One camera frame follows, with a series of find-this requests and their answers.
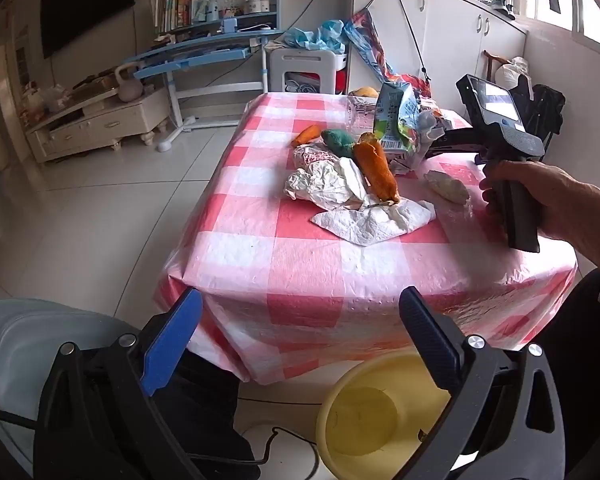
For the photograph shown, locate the green milk carton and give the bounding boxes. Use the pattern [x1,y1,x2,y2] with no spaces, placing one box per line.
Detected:
[372,80,431,176]

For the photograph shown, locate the black hanging strap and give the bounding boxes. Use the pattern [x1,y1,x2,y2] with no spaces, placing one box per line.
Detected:
[362,0,432,83]

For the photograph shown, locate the black braided cable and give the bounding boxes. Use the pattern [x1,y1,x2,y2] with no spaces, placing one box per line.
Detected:
[0,405,38,431]

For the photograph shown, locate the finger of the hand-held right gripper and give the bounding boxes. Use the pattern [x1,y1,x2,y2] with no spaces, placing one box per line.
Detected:
[424,144,481,157]
[432,130,483,144]

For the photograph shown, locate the pale blue seat cushion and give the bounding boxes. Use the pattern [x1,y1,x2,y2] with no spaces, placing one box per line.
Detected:
[0,297,141,476]

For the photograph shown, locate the black television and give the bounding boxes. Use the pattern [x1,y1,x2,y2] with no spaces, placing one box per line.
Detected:
[40,0,137,60]

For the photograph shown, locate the row of books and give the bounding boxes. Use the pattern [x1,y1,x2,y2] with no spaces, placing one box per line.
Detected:
[149,0,206,33]

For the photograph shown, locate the blue study desk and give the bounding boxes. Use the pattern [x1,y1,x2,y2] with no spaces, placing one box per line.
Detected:
[132,0,283,153]

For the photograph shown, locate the cream television stand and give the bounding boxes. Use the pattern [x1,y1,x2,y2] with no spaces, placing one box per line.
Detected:
[26,85,170,163]

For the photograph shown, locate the colourful printed bag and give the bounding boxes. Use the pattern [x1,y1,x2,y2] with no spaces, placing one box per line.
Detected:
[344,9,431,96]

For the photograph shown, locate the silver wrapper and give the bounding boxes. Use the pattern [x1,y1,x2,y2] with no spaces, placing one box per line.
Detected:
[294,143,342,171]

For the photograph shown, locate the yellow plastic basin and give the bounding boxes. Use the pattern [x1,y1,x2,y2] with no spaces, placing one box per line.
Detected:
[315,350,453,480]

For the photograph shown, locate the person's right hand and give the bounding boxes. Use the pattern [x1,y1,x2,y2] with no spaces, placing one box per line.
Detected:
[479,160,600,261]

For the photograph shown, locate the black jacket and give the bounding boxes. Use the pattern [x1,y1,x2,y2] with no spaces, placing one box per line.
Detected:
[510,74,566,148]

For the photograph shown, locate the grey shoes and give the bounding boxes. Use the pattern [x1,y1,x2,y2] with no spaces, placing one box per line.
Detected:
[480,0,518,21]

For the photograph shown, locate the small carrot piece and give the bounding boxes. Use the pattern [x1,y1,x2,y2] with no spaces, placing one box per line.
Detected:
[291,125,323,148]

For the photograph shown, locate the green vegetable toy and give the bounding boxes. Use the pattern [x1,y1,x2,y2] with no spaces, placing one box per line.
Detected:
[320,129,357,160]

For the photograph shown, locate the clear plastic bottle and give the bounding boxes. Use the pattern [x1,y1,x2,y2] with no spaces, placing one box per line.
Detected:
[346,95,381,133]

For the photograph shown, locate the white paper napkin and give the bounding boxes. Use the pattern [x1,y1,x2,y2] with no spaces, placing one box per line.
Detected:
[310,197,437,247]

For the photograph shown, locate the person's black trousers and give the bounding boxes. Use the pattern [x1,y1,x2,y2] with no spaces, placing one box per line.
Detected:
[170,267,600,480]

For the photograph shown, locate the beige tissue ball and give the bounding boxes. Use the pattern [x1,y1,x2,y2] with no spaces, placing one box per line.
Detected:
[424,170,468,205]

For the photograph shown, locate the white cabinet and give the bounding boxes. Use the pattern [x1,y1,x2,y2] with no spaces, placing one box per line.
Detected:
[347,0,528,111]

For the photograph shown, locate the white plastic bag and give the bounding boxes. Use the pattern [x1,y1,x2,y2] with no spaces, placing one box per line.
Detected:
[495,56,531,88]

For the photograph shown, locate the red checkered tablecloth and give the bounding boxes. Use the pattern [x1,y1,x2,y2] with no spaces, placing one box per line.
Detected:
[152,91,579,386]

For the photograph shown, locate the thin black cable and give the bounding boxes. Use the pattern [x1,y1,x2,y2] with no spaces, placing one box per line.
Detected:
[230,426,321,468]

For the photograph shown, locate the blue plastic bag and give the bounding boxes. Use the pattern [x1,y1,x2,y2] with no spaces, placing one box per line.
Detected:
[282,19,348,53]

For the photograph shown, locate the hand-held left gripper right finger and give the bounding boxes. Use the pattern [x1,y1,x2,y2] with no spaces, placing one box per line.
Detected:
[399,286,567,480]

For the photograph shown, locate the white plastic stool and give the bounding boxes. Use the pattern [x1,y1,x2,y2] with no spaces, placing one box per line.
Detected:
[267,46,350,96]

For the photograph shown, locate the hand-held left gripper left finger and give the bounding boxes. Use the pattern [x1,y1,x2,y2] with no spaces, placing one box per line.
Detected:
[32,287,204,480]

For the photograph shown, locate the pink kettlebell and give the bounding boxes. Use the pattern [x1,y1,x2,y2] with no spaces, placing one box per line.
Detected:
[114,64,144,103]

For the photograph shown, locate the white paper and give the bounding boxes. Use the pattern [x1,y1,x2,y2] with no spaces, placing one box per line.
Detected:
[283,157,368,211]

